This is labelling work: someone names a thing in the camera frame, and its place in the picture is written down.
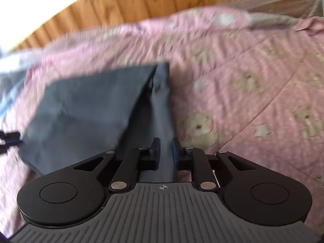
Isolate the white and grey cloth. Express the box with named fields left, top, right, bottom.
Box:
left=0, top=52, right=34, bottom=118

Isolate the pink printed blanket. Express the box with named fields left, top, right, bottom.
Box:
left=0, top=7, right=324, bottom=236

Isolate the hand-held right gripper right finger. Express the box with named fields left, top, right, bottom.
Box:
left=172, top=137, right=254, bottom=192

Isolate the wooden bed headboard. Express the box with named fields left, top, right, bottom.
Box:
left=10, top=0, right=320, bottom=52

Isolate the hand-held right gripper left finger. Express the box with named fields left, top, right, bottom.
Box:
left=73, top=137, right=161, bottom=192

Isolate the grey garment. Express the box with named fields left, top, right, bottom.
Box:
left=19, top=61, right=178, bottom=184

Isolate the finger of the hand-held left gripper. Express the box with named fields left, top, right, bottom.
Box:
left=0, top=131, right=21, bottom=141
left=0, top=141, right=20, bottom=155

